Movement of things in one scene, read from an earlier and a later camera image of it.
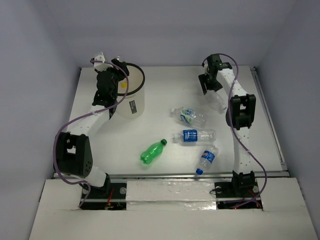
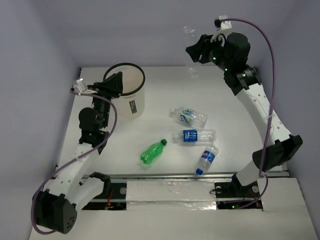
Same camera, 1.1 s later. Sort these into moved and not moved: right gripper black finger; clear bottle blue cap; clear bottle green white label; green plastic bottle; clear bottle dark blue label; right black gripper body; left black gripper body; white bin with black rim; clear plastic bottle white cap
Moved: right black gripper body; right gripper black finger; left black gripper body; clear plastic bottle white cap
Not moved: clear bottle green white label; green plastic bottle; white bin with black rim; clear bottle dark blue label; clear bottle blue cap
